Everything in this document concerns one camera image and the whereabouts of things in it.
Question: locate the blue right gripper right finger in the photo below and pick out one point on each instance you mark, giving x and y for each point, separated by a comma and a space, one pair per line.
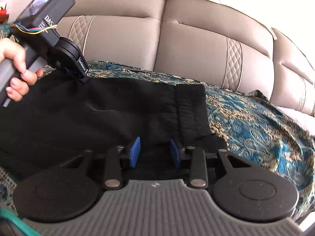
175, 153

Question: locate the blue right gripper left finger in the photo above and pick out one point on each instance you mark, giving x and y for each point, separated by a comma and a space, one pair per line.
134, 151

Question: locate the black pants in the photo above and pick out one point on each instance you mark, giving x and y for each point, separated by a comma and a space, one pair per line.
60, 118

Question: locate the person's left hand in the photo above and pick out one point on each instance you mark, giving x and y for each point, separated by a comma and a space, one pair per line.
18, 88

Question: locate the red toy clutter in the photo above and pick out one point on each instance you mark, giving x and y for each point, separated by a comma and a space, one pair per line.
3, 15

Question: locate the teal paisley sofa cover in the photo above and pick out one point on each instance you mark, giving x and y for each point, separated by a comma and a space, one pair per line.
252, 127

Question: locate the beige leather sofa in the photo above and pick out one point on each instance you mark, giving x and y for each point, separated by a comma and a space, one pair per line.
195, 39

